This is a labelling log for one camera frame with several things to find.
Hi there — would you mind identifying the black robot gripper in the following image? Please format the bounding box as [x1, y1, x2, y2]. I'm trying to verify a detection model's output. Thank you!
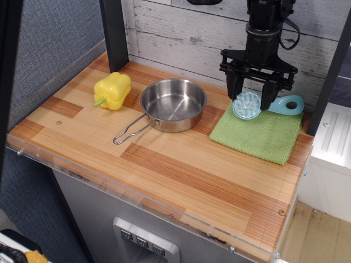
[220, 32, 298, 110]

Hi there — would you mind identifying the light blue dish brush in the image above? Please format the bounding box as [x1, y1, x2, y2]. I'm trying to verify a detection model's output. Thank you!
[232, 91, 304, 120]

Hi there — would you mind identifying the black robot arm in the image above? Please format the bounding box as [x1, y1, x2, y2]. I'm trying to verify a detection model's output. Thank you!
[220, 1, 299, 111]

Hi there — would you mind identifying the green folded cloth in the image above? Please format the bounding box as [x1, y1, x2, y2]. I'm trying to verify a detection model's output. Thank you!
[210, 103, 304, 165]

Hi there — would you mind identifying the stainless steel pan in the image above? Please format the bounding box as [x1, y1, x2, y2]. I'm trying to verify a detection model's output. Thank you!
[112, 78, 207, 145]

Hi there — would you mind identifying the clear acrylic table guard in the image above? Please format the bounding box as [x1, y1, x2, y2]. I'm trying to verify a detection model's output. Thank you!
[9, 37, 312, 262]

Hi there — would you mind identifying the white side cabinet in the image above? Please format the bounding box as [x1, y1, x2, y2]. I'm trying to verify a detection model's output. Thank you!
[297, 103, 350, 222]

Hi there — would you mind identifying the yellow toy bell pepper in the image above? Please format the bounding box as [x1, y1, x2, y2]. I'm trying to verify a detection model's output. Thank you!
[93, 72, 131, 111]

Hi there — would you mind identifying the silver cabinet button panel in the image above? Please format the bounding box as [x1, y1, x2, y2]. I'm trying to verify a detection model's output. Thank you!
[113, 216, 180, 262]

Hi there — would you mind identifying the grey metal cabinet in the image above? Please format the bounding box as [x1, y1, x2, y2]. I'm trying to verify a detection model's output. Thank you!
[53, 170, 248, 262]

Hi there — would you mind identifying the black yellow bag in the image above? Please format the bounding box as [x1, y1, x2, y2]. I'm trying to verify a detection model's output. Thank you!
[1, 229, 50, 262]

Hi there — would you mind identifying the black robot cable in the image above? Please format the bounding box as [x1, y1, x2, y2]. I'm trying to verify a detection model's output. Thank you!
[278, 16, 301, 51]

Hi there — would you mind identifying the dark right vertical post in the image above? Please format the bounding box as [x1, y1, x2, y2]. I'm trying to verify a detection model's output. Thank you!
[306, 11, 350, 136]

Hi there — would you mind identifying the dark vertical post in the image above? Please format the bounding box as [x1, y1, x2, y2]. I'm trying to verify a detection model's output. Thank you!
[99, 0, 129, 73]
[306, 11, 350, 136]

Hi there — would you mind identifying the dark left vertical post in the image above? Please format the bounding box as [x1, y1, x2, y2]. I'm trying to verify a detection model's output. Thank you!
[99, 0, 129, 73]

